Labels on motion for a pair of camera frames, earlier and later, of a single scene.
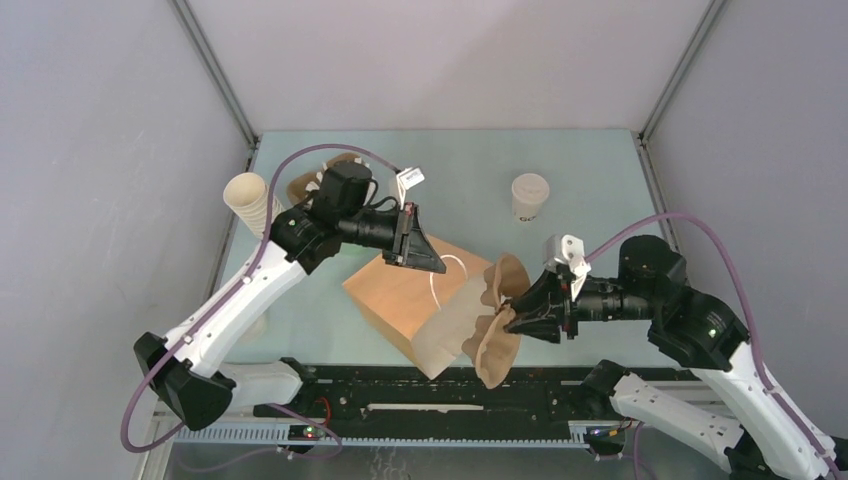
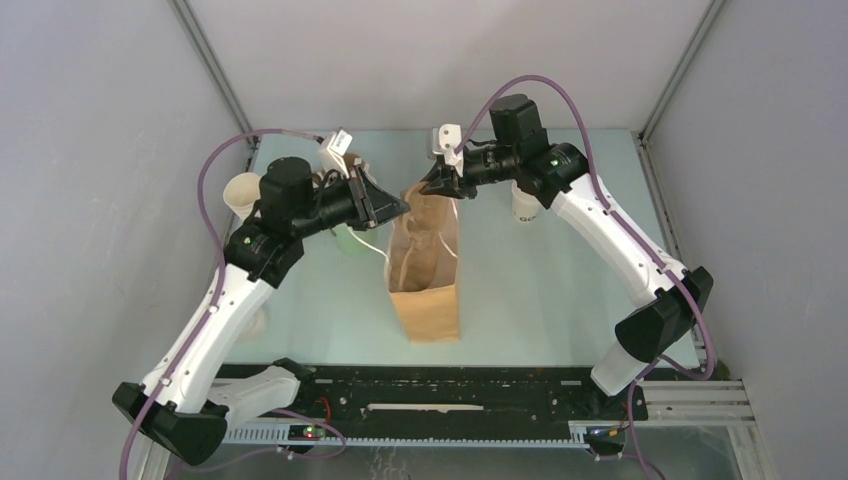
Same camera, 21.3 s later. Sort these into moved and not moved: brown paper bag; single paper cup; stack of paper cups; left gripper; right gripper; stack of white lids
Moved: left gripper; brown paper bag; right gripper
Not moved: stack of white lids; stack of paper cups; single paper cup
